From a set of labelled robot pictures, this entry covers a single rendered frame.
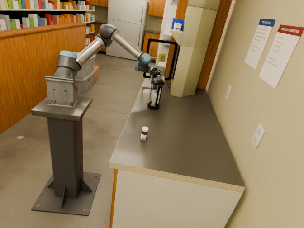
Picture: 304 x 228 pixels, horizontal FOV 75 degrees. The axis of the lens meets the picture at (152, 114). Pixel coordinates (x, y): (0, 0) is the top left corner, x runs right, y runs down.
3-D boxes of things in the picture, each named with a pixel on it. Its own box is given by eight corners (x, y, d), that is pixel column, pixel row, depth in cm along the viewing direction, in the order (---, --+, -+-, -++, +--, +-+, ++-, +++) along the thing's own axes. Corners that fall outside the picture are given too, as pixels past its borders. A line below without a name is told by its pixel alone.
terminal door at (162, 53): (170, 80, 216) (178, 42, 197) (143, 77, 209) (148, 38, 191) (170, 80, 217) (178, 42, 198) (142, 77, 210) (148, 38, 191)
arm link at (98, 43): (55, 64, 145) (106, 22, 164) (58, 72, 159) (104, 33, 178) (68, 75, 146) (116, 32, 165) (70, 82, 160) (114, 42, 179)
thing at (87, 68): (96, 71, 409) (97, 54, 394) (84, 80, 356) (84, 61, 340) (76, 67, 410) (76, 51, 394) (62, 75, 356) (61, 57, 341)
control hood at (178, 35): (179, 40, 198) (182, 29, 193) (181, 45, 169) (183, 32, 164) (168, 38, 198) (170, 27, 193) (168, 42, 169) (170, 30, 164)
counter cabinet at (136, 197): (183, 128, 324) (198, 76, 282) (197, 277, 143) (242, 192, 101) (143, 121, 325) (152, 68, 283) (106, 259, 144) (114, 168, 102)
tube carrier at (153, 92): (161, 109, 158) (166, 84, 147) (148, 108, 155) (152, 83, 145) (158, 102, 167) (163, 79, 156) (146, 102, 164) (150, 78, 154)
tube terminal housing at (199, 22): (192, 88, 219) (213, 11, 183) (195, 100, 191) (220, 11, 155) (170, 84, 220) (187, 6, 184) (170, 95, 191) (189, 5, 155)
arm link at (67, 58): (55, 64, 133) (59, 46, 136) (58, 72, 146) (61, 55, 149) (74, 67, 136) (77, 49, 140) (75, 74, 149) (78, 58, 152)
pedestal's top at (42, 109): (31, 115, 132) (30, 110, 131) (52, 96, 161) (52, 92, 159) (79, 121, 135) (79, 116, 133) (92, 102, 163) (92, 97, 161)
